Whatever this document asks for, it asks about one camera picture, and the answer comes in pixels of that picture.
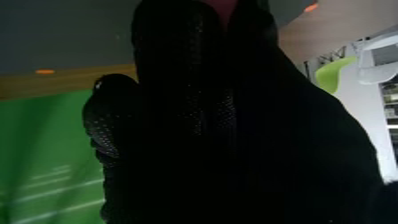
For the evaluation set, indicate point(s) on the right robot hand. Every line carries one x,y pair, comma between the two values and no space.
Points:
237,140

